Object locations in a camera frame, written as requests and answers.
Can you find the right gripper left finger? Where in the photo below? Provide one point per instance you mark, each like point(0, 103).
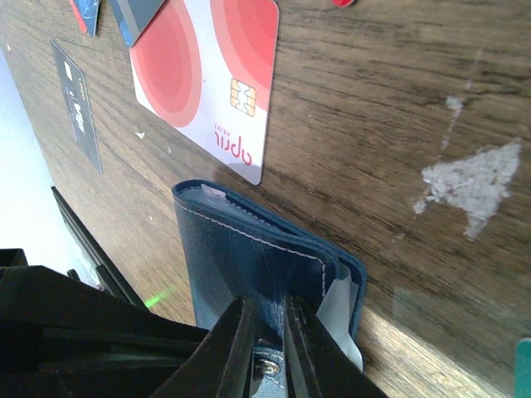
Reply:
point(222, 364)

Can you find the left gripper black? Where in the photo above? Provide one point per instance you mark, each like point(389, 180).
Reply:
point(62, 338)

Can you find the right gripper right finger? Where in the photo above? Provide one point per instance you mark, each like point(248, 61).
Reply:
point(315, 364)

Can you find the blue leather card holder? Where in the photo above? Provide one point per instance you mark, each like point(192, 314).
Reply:
point(236, 249)

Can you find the teal card under red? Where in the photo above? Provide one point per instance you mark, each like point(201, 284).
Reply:
point(522, 369)

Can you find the black VIP card left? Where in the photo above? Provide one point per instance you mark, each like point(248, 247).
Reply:
point(77, 100)

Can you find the white card red circle lower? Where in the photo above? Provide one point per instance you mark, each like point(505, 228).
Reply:
point(206, 68)

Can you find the blue card left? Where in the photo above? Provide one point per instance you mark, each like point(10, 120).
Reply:
point(132, 16)

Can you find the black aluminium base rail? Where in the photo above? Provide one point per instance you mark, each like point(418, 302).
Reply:
point(107, 276)

